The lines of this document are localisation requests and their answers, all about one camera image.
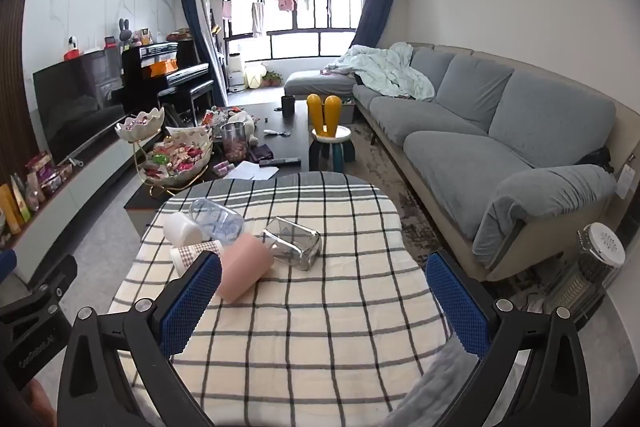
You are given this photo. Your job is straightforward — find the square clear glass cup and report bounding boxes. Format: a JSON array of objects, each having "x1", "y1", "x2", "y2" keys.
[{"x1": 260, "y1": 217, "x2": 322, "y2": 272}]

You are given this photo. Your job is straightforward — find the black television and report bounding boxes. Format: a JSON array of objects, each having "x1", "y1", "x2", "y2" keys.
[{"x1": 32, "y1": 52, "x2": 126, "y2": 165}]

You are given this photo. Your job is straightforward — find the checkered tablecloth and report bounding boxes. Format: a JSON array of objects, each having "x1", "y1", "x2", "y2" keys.
[{"x1": 107, "y1": 172, "x2": 453, "y2": 427}]

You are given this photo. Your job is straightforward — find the grey sofa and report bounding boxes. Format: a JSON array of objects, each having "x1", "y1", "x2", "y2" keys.
[{"x1": 284, "y1": 41, "x2": 638, "y2": 283}]

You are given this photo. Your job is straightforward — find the light green blanket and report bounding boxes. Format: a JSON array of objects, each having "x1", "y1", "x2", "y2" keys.
[{"x1": 325, "y1": 43, "x2": 437, "y2": 102}]

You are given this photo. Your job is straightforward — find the white plush toy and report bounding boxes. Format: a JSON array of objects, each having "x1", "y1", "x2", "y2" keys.
[{"x1": 227, "y1": 112, "x2": 258, "y2": 145}]

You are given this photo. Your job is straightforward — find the white air purifier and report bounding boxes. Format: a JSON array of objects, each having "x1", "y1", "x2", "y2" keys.
[{"x1": 227, "y1": 53, "x2": 246, "y2": 88}]

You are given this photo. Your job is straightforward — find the grey fuzzy cloth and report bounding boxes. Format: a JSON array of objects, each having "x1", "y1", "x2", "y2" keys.
[{"x1": 385, "y1": 337, "x2": 481, "y2": 427}]

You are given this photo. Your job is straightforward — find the yellow bottle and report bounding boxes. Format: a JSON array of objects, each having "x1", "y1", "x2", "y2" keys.
[{"x1": 0, "y1": 183, "x2": 25, "y2": 235}]

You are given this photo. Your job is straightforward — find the dark coffee table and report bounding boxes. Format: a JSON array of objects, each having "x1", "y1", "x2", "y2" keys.
[{"x1": 124, "y1": 101, "x2": 321, "y2": 212}]

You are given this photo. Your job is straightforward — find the black piano bench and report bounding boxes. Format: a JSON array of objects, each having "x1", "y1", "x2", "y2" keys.
[{"x1": 157, "y1": 82, "x2": 216, "y2": 128}]

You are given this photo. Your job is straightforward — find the glass jar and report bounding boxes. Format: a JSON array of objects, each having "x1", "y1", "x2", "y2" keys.
[{"x1": 220, "y1": 122, "x2": 249, "y2": 164}]

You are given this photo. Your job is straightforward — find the electric heater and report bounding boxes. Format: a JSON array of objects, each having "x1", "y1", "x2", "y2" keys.
[{"x1": 542, "y1": 223, "x2": 626, "y2": 323}]

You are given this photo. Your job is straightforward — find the black bag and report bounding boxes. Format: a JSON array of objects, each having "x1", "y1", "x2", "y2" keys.
[{"x1": 575, "y1": 146, "x2": 613, "y2": 172}]

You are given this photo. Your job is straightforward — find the white cup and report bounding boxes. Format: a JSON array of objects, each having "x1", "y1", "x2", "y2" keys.
[{"x1": 163, "y1": 211, "x2": 203, "y2": 245}]

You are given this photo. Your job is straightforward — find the grey television cabinet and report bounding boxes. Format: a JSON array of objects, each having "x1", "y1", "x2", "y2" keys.
[{"x1": 0, "y1": 139, "x2": 133, "y2": 283}]

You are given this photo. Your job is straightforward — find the white paper sheet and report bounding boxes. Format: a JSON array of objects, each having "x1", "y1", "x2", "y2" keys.
[{"x1": 226, "y1": 160, "x2": 281, "y2": 182}]

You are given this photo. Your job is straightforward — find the pink cup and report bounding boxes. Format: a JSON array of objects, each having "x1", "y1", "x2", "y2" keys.
[{"x1": 216, "y1": 233, "x2": 276, "y2": 304}]

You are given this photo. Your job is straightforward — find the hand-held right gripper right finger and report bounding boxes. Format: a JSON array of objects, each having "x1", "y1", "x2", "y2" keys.
[{"x1": 425, "y1": 250, "x2": 590, "y2": 427}]

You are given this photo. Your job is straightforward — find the brown checkered paper cup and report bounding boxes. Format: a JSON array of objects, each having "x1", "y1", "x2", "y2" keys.
[{"x1": 170, "y1": 240, "x2": 223, "y2": 277}]

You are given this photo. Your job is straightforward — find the tiered white snack bowl stand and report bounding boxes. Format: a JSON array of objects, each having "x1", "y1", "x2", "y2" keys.
[{"x1": 114, "y1": 107, "x2": 215, "y2": 198}]

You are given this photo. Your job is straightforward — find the black upright piano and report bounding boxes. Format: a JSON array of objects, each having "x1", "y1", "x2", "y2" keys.
[{"x1": 121, "y1": 39, "x2": 215, "y2": 118}]

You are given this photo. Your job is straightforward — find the clear plastic cup blue print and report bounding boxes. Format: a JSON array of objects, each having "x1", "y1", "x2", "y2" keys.
[{"x1": 189, "y1": 198, "x2": 245, "y2": 242}]

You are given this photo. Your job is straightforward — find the yellow rabbit ear stool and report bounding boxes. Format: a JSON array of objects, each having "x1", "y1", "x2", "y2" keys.
[{"x1": 306, "y1": 93, "x2": 357, "y2": 174}]

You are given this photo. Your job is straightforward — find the person's left hand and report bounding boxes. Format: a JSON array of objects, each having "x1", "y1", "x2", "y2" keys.
[{"x1": 25, "y1": 377, "x2": 57, "y2": 427}]

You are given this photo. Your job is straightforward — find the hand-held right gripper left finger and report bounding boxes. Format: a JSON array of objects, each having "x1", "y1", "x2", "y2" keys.
[{"x1": 57, "y1": 251, "x2": 224, "y2": 427}]

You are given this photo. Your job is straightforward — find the group of snack packets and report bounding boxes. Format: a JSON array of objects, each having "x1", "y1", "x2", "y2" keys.
[{"x1": 25, "y1": 151, "x2": 73, "y2": 208}]

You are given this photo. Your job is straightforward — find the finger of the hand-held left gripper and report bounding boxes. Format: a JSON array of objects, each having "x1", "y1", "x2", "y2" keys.
[{"x1": 0, "y1": 249, "x2": 17, "y2": 284}]

